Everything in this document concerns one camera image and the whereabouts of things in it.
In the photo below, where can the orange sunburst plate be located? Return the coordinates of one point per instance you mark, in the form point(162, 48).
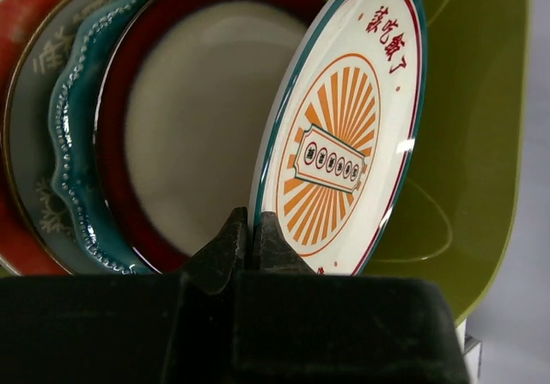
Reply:
point(341, 131)

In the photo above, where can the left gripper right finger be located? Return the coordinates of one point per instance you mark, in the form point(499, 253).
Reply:
point(300, 327)

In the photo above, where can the teal scalloped plate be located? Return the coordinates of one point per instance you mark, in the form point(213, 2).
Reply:
point(71, 123)

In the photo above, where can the red and teal plate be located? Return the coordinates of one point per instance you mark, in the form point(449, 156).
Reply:
point(21, 254)

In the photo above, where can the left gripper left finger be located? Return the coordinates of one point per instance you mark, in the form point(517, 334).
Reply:
point(159, 328)

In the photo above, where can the green plastic bin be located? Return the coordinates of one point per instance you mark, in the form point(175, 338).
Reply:
point(452, 222)

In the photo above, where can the grey deer plate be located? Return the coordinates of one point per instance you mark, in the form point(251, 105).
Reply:
point(25, 143)

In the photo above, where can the dark red rimmed plate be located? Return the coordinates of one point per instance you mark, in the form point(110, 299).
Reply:
point(182, 110)

